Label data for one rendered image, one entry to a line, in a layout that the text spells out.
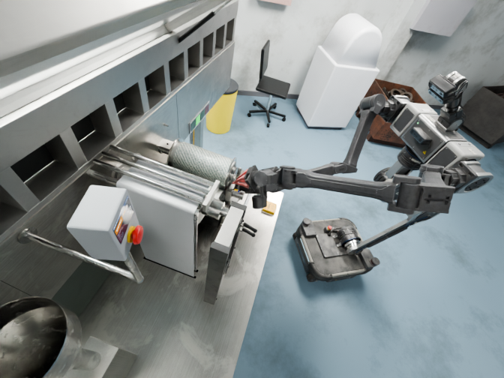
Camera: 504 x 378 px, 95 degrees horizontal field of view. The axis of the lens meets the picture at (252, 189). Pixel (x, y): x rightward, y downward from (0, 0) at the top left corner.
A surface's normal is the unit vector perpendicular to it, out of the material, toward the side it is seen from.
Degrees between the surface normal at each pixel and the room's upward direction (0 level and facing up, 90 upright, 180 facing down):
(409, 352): 0
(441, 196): 58
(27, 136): 90
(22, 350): 72
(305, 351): 0
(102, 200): 0
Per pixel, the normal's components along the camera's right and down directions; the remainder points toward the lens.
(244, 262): 0.19, -0.62
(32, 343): 0.94, 0.18
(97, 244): 0.00, 0.77
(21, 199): 0.94, 0.34
